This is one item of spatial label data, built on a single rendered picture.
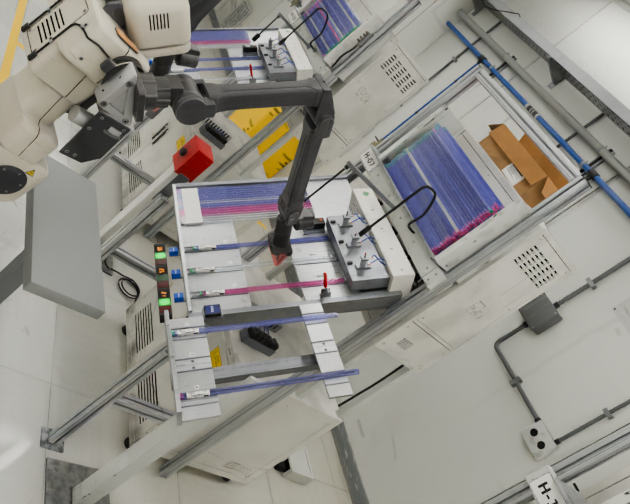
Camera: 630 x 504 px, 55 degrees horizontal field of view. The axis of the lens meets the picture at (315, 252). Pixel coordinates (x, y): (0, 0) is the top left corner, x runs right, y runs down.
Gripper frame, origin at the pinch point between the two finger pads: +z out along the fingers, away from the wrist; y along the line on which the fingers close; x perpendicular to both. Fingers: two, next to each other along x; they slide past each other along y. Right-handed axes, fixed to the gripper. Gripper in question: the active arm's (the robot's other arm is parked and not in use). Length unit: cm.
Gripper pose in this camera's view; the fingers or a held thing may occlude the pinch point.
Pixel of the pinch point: (276, 262)
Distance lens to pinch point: 212.5
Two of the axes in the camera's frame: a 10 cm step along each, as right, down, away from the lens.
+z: -1.9, 7.5, 6.4
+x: -9.5, 0.3, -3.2
